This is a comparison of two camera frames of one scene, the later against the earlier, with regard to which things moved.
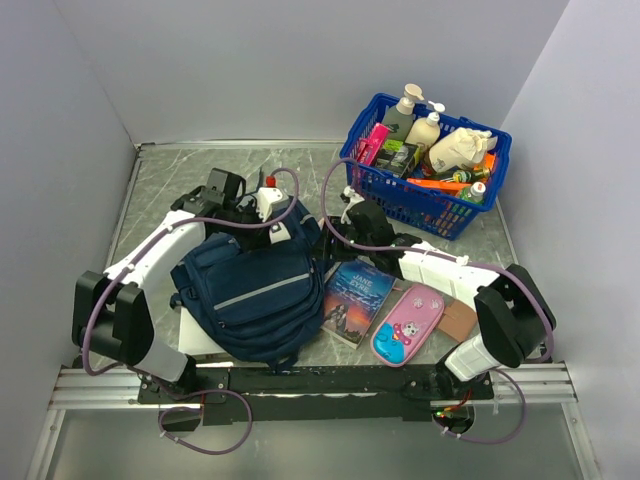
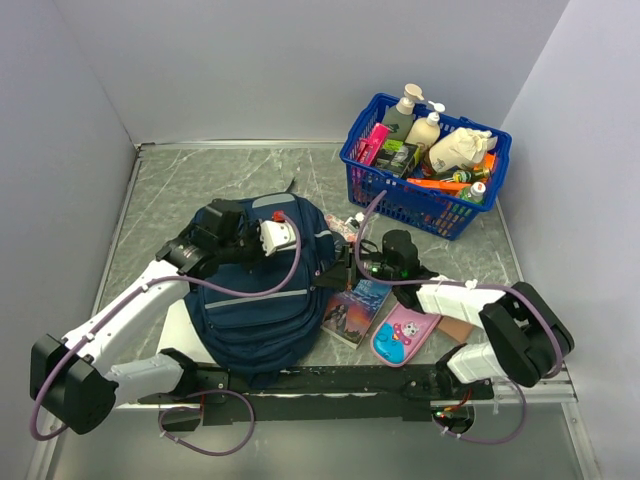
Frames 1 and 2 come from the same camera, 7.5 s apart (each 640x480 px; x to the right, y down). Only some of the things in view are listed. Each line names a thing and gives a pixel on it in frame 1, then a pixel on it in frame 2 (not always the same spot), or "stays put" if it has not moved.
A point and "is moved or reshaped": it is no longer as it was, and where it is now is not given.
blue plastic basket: [437, 174] stays put
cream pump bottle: [426, 130] stays put
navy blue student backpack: [262, 300] is moved or reshaped
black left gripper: [251, 206] → [254, 230]
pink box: [370, 144] stays put
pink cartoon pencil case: [408, 325] stays put
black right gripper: [331, 251] → [335, 276]
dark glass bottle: [459, 175] stays put
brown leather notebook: [458, 320] stays put
